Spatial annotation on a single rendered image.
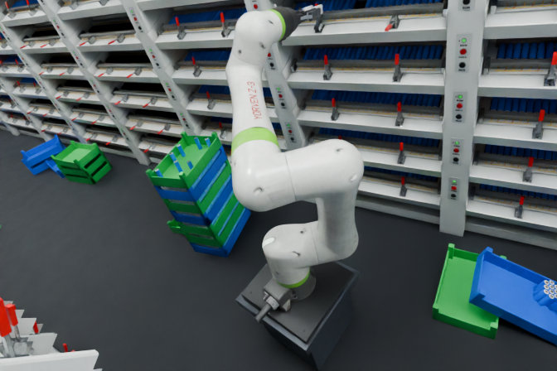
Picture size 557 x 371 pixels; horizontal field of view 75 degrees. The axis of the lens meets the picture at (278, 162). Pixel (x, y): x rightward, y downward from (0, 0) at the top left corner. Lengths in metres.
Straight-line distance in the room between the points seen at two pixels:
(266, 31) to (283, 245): 0.60
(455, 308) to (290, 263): 0.72
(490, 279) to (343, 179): 0.94
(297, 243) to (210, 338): 0.73
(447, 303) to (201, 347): 0.99
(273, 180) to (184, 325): 1.15
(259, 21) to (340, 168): 0.46
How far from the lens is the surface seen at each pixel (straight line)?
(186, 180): 1.54
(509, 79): 1.32
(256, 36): 1.00
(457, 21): 1.22
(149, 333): 1.84
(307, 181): 0.74
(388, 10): 1.31
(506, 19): 1.24
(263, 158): 0.76
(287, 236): 1.10
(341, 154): 0.74
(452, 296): 1.61
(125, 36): 2.16
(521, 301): 1.59
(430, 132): 1.42
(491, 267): 1.60
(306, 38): 1.40
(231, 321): 1.68
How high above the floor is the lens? 1.38
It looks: 37 degrees down
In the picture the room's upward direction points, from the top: 18 degrees counter-clockwise
